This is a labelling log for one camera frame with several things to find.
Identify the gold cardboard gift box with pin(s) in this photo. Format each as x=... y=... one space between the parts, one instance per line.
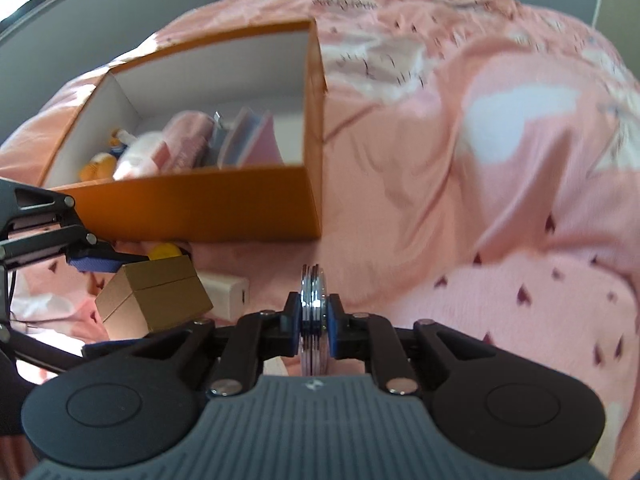
x=151 y=296

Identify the grey felt pad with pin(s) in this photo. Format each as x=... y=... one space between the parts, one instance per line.
x=238 y=139

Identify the white panda plush toy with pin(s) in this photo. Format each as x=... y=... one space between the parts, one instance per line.
x=145 y=156

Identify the white power adapter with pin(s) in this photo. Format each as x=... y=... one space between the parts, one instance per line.
x=227 y=293

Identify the orange duck plush toy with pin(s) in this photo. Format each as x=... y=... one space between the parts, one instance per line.
x=103 y=165

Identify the cream bedroom door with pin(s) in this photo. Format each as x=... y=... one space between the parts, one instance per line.
x=618 y=20

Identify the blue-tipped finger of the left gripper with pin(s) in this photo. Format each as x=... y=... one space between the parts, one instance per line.
x=101 y=261

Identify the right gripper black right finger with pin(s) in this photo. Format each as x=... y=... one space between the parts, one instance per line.
x=373 y=340

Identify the orange cardboard storage box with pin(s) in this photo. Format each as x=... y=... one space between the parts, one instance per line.
x=274 y=67

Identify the yellow tape measure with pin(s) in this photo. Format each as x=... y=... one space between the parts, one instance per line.
x=164 y=251

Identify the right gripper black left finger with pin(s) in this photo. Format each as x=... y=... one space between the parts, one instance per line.
x=242 y=349

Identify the pink folded cloth pouch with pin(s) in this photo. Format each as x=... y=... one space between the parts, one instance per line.
x=183 y=142

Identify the pink printed bed quilt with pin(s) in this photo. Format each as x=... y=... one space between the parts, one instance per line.
x=480 y=190

